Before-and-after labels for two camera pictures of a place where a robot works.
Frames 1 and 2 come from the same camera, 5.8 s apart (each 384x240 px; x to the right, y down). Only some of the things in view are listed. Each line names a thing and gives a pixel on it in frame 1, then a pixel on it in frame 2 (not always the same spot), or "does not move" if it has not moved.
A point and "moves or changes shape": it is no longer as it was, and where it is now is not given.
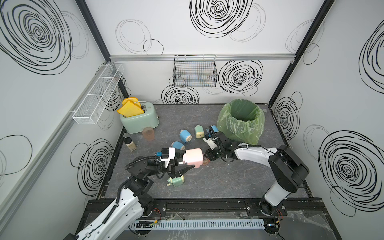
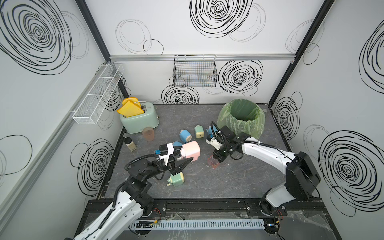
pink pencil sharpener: [193, 157] moves or changes shape
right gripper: [209, 155] → [216, 155]
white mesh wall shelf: [89, 109] does not move
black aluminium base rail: [305, 209] does not move
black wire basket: [195, 70] does not move
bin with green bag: [241, 120] does not move
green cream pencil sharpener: [176, 181] does not move
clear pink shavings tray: [206, 161] → [213, 162]
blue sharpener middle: [185, 136] does not move
